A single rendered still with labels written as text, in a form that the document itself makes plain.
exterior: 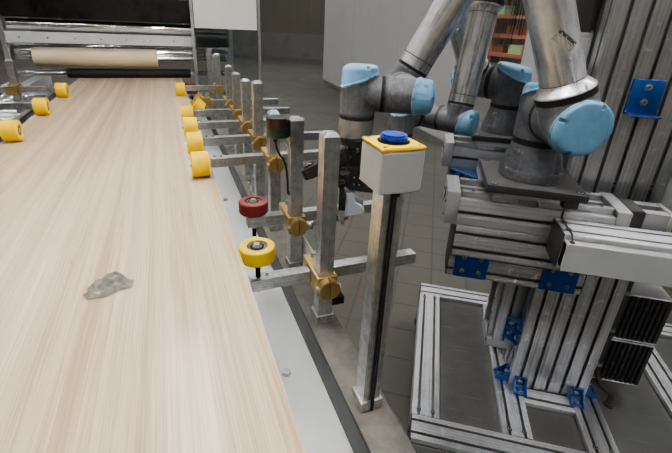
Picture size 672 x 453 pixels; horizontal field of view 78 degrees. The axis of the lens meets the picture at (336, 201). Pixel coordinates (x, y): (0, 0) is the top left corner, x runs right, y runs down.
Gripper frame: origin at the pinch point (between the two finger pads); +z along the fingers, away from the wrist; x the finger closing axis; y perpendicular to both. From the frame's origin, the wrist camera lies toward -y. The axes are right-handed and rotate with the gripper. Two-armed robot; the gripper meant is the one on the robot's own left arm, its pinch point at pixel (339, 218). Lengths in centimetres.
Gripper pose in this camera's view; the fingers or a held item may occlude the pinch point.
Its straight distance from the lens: 99.6
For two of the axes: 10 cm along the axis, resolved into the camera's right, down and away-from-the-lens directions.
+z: -0.6, 9.2, 4.0
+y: 10.0, 0.7, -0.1
